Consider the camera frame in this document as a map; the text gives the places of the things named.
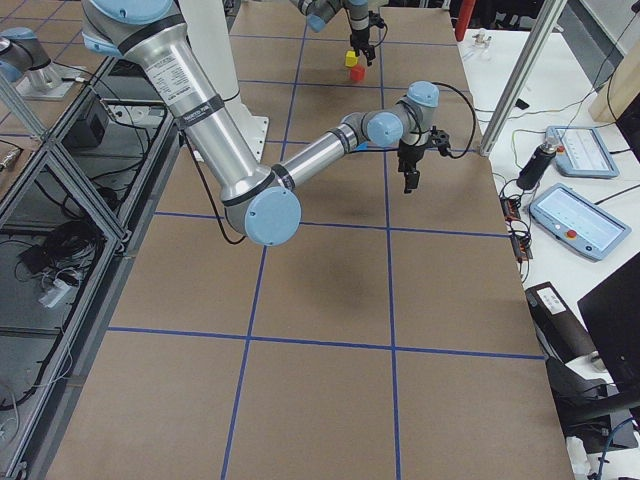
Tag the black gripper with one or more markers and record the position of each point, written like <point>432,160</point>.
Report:
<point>359,40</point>
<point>407,156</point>

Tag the red cube block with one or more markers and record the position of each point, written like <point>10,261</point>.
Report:
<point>357,73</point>

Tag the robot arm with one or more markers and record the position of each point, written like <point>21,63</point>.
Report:
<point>360,18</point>
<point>259,200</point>

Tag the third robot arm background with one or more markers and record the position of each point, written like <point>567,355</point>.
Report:
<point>26,63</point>

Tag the yellow cube block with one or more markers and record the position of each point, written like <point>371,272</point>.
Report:
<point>351,59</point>

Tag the red cylinder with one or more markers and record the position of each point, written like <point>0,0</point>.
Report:
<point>464,16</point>

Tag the orange circuit board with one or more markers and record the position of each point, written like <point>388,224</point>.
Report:
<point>518,230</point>

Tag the black water bottle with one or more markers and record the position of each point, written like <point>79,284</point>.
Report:
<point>536,166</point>

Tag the near blue teach pendant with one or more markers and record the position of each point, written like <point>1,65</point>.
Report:
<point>578,223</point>

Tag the blue teach pendant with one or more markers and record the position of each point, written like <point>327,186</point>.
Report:
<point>578,223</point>
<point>581,153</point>

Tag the far blue teach pendant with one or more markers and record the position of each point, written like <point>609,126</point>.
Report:
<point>581,153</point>

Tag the black cardboard box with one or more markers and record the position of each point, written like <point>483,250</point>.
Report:
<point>560,329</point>

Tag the black monitor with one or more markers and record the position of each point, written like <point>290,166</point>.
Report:
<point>611,315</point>

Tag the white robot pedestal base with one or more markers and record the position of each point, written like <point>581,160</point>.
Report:
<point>208,34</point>

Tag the aluminium frame post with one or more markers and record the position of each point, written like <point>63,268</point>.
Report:
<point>536,40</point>

